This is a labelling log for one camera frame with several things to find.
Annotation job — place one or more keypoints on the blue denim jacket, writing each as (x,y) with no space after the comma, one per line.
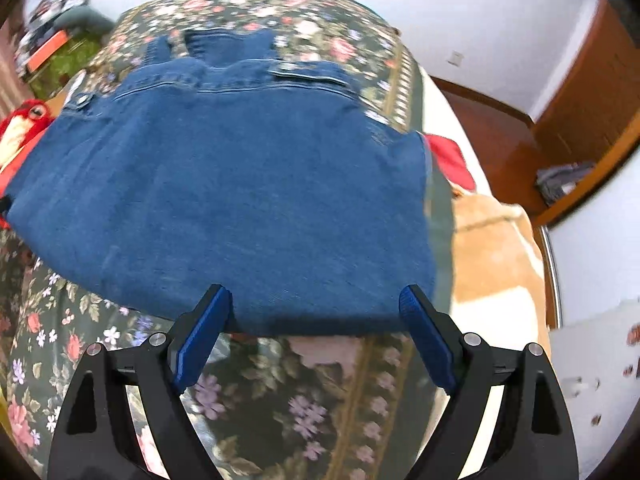
(225,185)

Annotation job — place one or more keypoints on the frosted sliding wardrobe door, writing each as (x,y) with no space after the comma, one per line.
(600,250)

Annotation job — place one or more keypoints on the pile of mixed clothes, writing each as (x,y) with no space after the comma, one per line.
(55,2)

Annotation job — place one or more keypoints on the white wall socket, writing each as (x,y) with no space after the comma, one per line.
(455,58)

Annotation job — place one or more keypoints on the floral blanket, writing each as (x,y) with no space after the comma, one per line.
(280,410)

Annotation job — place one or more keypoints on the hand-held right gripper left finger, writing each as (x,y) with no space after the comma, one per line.
(200,340)

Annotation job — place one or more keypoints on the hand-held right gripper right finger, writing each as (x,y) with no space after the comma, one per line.
(430,340)

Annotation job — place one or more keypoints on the red plush toy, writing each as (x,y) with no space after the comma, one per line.
(37,109)

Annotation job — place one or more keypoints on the green patterned box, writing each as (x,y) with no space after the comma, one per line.
(70,62)

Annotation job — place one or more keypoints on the grey pillow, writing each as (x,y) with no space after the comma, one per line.
(85,19)

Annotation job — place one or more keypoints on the grey folded clothes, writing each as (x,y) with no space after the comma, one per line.
(565,182)

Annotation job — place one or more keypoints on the white appliance with stickers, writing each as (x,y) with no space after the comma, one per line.
(595,385)

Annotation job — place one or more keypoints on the orange box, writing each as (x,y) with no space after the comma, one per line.
(47,50)

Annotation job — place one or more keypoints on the beige blanket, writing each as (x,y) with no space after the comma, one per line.
(495,260)

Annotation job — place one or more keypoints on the wooden door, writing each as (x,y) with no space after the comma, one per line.
(595,85)

